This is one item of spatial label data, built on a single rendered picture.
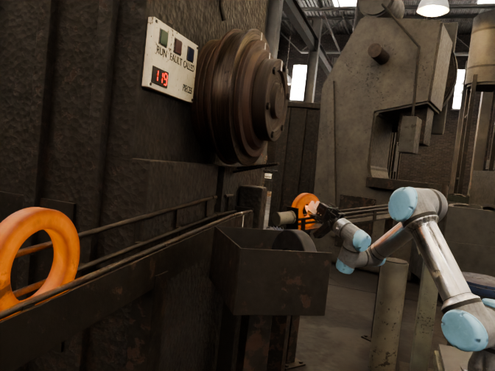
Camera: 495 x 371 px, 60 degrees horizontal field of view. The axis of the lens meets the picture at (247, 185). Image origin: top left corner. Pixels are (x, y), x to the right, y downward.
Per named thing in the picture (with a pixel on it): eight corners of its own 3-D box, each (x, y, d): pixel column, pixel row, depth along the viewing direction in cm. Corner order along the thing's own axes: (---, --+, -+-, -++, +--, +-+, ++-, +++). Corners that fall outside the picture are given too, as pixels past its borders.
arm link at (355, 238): (355, 255, 166) (362, 235, 163) (336, 241, 174) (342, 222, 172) (368, 253, 171) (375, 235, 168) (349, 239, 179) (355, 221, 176)
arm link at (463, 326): (516, 340, 122) (432, 181, 149) (484, 347, 115) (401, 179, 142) (482, 352, 131) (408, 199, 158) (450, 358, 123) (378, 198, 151)
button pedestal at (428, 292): (399, 381, 190) (417, 244, 187) (398, 360, 213) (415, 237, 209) (438, 391, 185) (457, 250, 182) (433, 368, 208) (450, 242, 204)
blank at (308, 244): (312, 291, 88) (325, 291, 90) (298, 220, 94) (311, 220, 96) (275, 304, 101) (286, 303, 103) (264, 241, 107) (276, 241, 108)
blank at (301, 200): (297, 233, 195) (303, 234, 193) (286, 205, 189) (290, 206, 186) (320, 213, 202) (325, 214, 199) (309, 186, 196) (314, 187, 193)
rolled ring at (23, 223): (49, 336, 73) (34, 332, 74) (93, 237, 81) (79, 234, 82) (-32, 308, 57) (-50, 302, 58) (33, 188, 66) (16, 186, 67)
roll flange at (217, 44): (174, 158, 136) (189, 7, 133) (228, 163, 180) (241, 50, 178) (202, 161, 132) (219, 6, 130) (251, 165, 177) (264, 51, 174)
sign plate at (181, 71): (141, 86, 112) (147, 16, 111) (186, 103, 137) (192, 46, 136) (149, 86, 111) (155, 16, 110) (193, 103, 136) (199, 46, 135)
